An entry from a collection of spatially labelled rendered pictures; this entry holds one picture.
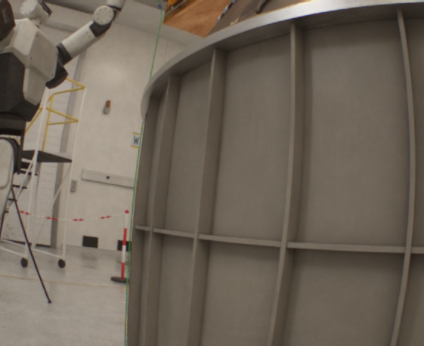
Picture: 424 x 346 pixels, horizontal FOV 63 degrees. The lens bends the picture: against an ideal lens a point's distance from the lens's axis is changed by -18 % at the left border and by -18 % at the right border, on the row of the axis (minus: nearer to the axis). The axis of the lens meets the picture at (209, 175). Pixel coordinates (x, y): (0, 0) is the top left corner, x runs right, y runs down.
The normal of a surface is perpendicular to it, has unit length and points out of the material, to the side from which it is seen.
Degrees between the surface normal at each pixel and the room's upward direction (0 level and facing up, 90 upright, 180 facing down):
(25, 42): 84
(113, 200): 90
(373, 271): 90
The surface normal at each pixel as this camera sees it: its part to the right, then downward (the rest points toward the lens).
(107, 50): 0.59, -0.05
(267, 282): -0.70, -0.16
